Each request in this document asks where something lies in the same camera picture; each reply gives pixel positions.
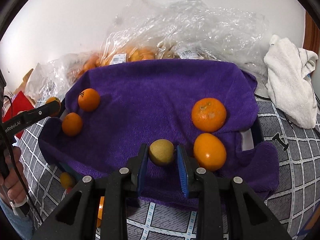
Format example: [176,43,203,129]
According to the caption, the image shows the clear plastic bag of oranges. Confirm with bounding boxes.
[100,12,160,67]

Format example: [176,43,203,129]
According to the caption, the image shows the small yellow round fruit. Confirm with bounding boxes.
[60,172,76,189]

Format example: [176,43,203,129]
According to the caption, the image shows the white towel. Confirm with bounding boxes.
[264,34,319,128]

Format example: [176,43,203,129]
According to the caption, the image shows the grey checked blanket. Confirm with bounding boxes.
[14,97,320,240]

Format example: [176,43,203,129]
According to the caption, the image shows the brown wooden door frame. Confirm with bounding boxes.
[304,9,320,55]

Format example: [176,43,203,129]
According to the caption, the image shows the crumpled clear plastic bag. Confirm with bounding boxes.
[49,51,105,88]

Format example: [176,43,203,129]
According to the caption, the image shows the person's blue jeans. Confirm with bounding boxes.
[0,200,34,240]

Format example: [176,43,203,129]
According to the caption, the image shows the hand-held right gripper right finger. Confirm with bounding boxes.
[176,144,293,240]

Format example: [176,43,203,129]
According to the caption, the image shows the purple towel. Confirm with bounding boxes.
[39,59,280,210]

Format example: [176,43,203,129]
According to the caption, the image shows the yellow-green round fruit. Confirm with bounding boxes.
[149,139,175,166]

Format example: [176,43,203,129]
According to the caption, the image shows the cardboard box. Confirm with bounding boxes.
[14,68,34,97]

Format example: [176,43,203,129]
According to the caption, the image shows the clear bag of brown fruits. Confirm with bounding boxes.
[136,0,269,88]

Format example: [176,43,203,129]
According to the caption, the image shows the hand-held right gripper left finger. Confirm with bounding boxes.
[31,144,150,240]

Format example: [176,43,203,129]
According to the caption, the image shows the oval orange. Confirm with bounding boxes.
[193,133,227,172]

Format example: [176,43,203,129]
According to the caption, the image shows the person's left hand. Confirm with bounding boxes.
[0,146,28,205]

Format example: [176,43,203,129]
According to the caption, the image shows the red paper bag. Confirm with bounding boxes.
[2,91,35,139]

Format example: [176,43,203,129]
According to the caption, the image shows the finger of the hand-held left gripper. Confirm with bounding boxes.
[21,102,62,127]

